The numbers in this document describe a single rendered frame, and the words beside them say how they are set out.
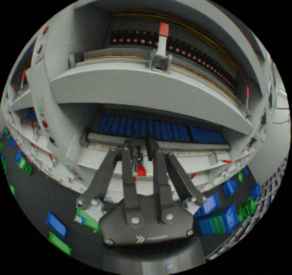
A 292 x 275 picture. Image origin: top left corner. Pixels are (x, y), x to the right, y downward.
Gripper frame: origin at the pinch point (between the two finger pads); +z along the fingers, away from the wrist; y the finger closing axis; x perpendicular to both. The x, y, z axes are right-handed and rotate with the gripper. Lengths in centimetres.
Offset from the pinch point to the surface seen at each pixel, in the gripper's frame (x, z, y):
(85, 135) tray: -1.4, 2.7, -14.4
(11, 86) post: 24, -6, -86
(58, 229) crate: -107, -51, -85
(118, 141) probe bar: -1.9, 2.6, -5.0
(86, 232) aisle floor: -104, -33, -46
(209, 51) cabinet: 34.8, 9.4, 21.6
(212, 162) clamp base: -5.8, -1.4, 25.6
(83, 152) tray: -5.7, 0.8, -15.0
